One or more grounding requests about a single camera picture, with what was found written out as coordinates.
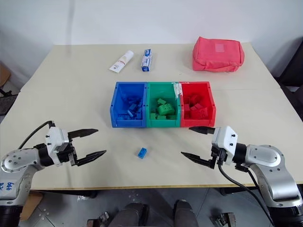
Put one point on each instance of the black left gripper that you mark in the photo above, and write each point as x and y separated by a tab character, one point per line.
71	154

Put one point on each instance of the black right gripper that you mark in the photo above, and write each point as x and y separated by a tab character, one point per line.
219	156

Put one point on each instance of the pink fabric pouch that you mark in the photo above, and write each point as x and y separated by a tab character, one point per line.
216	55

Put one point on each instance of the tall red building block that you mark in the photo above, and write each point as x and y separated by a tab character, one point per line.
186	110

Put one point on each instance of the small green building block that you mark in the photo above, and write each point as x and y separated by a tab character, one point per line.
153	116
161	101

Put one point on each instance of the black office chair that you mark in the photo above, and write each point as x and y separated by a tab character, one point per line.
292	61

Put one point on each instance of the round red building block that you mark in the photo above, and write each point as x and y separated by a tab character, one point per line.
195	98

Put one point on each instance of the grey metal foot bracket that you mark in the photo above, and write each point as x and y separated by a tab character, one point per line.
226	220
98	220

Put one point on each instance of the red plastic bin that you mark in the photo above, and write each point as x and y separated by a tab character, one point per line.
211	101

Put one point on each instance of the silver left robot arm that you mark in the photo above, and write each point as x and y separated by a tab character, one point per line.
16	163

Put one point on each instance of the green plastic bin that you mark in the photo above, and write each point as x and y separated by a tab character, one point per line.
163	123

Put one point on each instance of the flat green building block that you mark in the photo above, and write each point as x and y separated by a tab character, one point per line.
161	117

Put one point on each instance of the blue plastic bin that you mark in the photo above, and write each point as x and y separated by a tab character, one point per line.
116	111

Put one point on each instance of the large red building block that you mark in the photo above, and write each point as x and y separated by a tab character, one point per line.
200	114

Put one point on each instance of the brown cardboard box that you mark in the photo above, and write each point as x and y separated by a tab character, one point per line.
4	75

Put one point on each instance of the dark rounded shape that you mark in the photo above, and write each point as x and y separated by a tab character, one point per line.
185	214
130	216

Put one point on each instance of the small blue building block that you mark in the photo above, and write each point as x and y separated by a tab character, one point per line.
142	153

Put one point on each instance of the white tape strip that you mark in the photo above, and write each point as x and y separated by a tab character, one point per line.
177	89

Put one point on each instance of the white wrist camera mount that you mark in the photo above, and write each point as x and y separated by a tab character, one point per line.
225	139
55	137

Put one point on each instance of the large green building block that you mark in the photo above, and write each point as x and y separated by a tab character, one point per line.
166	109

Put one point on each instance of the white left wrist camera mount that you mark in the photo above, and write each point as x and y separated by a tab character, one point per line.
55	137

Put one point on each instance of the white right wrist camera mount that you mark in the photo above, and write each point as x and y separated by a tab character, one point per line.
225	139

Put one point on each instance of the small red building block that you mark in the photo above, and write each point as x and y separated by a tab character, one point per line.
195	107

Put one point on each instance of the flat blue building block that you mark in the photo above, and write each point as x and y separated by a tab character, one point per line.
123	116

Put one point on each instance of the blue white toothpaste box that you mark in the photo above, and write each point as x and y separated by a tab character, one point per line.
146	60

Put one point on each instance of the flat brown cardboard piece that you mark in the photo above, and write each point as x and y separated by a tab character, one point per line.
32	205

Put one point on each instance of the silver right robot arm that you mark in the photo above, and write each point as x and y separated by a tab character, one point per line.
267	160

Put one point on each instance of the white cream tube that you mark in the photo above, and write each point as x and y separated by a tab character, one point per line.
122	62

